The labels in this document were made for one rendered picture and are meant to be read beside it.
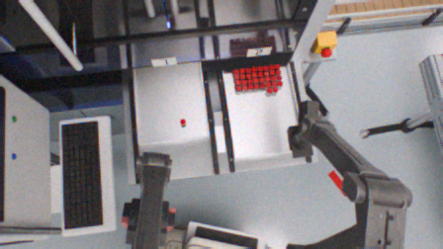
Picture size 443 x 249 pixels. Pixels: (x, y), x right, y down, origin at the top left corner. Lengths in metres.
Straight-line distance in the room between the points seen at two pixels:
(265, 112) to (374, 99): 1.24
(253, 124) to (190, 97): 0.26
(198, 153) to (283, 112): 0.36
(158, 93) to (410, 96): 1.71
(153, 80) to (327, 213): 1.34
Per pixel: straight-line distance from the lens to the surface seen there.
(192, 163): 1.49
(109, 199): 1.60
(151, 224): 0.86
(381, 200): 0.80
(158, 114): 1.54
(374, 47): 2.81
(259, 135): 1.52
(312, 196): 2.43
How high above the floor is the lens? 2.35
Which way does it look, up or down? 75 degrees down
